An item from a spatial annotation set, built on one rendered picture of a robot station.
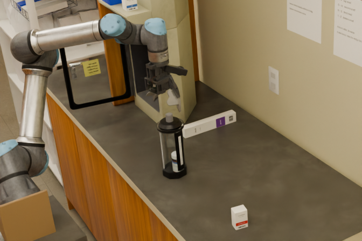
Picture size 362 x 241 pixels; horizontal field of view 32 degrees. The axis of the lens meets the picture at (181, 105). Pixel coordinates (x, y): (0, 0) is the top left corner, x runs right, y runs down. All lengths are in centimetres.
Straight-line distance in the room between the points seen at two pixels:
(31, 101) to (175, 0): 76
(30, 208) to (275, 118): 118
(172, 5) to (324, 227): 111
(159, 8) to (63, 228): 98
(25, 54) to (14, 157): 37
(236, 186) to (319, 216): 35
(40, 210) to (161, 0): 100
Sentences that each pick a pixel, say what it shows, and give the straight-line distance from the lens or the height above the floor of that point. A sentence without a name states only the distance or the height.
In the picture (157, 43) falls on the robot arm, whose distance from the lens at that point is 226.
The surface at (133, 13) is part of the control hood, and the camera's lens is 265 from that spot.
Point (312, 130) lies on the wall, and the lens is 265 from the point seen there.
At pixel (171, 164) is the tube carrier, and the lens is 249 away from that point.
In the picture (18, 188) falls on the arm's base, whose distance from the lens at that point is 227.
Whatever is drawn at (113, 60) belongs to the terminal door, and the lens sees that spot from 301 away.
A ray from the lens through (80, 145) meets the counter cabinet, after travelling 329.
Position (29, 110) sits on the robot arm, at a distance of 244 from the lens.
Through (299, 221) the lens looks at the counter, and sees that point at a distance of 228.
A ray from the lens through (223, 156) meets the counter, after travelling 265.
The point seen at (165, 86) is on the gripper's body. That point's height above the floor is 135.
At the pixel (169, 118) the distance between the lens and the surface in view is 243.
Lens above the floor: 233
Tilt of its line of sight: 27 degrees down
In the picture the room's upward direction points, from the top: 5 degrees counter-clockwise
